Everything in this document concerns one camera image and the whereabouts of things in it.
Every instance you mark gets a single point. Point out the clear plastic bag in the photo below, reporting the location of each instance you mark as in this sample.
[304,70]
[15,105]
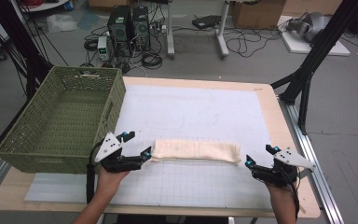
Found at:
[61,23]

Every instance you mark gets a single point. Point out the black computer tower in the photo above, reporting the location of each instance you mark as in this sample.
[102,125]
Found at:
[119,29]
[141,28]

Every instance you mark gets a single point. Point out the white grid mat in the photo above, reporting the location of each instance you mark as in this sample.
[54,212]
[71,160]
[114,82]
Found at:
[186,109]

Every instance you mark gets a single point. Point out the white desk leg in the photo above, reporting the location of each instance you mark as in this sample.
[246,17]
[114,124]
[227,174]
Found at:
[222,34]
[170,31]

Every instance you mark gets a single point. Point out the black metal stand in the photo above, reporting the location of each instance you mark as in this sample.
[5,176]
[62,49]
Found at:
[21,46]
[313,59]

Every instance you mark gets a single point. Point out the grey rounded shell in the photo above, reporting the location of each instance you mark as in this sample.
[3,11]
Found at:
[310,26]

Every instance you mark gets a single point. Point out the green woven basket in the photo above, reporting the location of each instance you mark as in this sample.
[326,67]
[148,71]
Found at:
[68,115]

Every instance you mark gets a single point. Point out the white power supply unit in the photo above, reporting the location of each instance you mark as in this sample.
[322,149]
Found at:
[103,48]

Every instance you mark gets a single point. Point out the person's right hand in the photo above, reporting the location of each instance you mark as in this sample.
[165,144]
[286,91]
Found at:
[280,193]

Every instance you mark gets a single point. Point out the cream towel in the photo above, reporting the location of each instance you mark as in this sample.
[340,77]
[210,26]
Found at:
[195,150]

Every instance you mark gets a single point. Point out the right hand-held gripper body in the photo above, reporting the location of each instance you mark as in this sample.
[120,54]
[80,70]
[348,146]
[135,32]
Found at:
[276,174]

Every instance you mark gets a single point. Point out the black flat device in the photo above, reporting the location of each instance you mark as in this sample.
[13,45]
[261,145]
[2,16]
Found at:
[205,21]

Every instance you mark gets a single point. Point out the person's left hand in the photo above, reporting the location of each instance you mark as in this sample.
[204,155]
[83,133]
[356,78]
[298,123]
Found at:
[111,182]

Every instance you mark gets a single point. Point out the white floor board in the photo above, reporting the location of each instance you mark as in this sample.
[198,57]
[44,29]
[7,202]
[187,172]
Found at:
[329,48]

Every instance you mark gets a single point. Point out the brown cardboard box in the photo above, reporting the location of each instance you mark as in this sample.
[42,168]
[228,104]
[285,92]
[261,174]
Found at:
[258,14]

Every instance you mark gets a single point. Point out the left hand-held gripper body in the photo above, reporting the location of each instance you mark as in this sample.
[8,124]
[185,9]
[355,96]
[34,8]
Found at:
[118,163]

